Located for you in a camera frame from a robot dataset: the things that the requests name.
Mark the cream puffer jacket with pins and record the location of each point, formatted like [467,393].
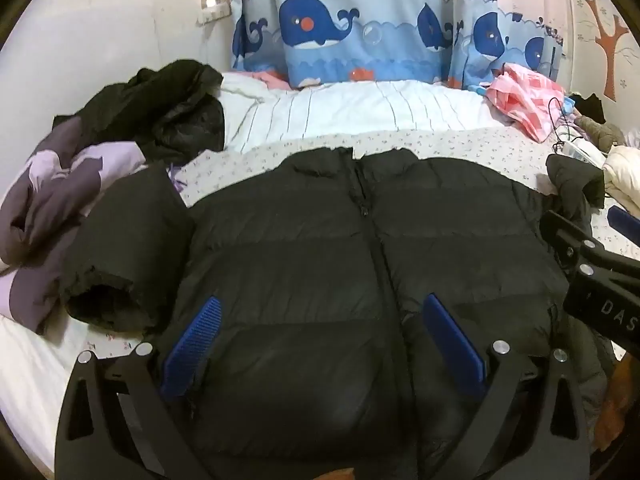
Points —
[625,175]

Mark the olive garment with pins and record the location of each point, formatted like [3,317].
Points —
[602,135]

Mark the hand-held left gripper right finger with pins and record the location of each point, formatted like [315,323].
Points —
[452,342]

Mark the black crumpled jacket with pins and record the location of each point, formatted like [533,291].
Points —
[165,105]

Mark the white wall socket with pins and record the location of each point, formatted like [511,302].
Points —
[214,9]

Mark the black puffer jacket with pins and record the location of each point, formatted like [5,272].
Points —
[300,270]

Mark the whale print curtain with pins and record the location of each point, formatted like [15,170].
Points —
[320,25]

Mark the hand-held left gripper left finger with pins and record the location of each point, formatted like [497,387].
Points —
[196,340]

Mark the brown tree wall sticker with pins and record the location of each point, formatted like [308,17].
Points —
[609,50]

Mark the purple two-tone jacket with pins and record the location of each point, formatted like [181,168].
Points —
[45,195]

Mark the pink checked cloth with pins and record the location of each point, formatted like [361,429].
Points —
[525,100]

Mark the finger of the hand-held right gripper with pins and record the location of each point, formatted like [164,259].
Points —
[570,242]
[625,221]

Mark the white striped quilt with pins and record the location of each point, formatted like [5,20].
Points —
[350,110]

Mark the person's right forearm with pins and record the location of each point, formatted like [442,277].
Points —
[612,410]

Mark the small black cloth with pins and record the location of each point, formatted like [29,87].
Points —
[590,107]

